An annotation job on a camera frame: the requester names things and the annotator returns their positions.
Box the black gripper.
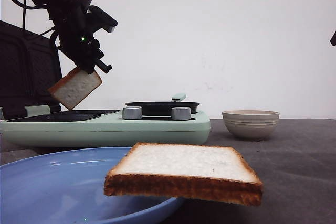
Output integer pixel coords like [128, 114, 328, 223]
[330, 31, 336, 46]
[54, 6, 112, 74]

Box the breakfast maker hinged lid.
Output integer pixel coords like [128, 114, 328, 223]
[1, 22, 62, 119]

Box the bread slice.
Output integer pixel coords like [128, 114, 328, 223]
[103, 143, 263, 206]
[48, 67, 102, 110]

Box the beige ceramic bowl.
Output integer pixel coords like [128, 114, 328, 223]
[222, 110, 280, 140]

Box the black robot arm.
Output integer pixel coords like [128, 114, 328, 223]
[12, 0, 118, 74]

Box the mint green breakfast maker base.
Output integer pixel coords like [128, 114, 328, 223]
[1, 110, 211, 148]

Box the left silver control knob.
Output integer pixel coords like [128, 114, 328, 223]
[122, 106, 142, 120]

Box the silver control knob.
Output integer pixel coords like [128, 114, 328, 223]
[122, 106, 142, 120]
[171, 107, 191, 121]

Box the black frying pan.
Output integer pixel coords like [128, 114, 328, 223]
[126, 93, 200, 116]

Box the right silver control knob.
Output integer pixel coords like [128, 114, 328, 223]
[171, 107, 191, 121]

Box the blue plate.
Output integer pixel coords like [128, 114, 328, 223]
[1, 147, 183, 223]

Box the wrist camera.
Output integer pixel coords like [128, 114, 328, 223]
[86, 5, 118, 33]

